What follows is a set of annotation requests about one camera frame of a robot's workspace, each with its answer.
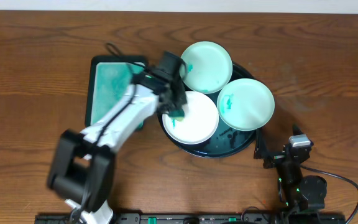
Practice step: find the black round tray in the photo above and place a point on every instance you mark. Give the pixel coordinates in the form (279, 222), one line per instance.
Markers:
(226, 140)

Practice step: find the mint green plate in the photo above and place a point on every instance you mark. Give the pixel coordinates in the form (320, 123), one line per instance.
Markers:
(245, 104)
(208, 67)

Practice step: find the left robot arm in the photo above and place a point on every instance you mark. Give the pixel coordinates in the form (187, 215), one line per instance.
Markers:
(84, 162)

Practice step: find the green yellow scrub sponge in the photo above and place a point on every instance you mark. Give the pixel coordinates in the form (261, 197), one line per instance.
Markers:
(178, 115)

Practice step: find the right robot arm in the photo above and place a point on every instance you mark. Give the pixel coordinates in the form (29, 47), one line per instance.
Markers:
(302, 193)

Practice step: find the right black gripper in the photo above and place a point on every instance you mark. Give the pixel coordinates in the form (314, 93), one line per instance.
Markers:
(277, 158)

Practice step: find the black rectangular tray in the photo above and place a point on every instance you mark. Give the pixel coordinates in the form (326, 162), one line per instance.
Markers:
(137, 60)

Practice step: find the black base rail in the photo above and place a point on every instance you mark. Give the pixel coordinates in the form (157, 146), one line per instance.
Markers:
(135, 218)

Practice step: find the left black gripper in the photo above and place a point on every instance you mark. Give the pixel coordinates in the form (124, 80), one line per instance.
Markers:
(173, 101)

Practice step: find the white pink plate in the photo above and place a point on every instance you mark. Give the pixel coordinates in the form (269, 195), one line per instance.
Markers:
(200, 121)

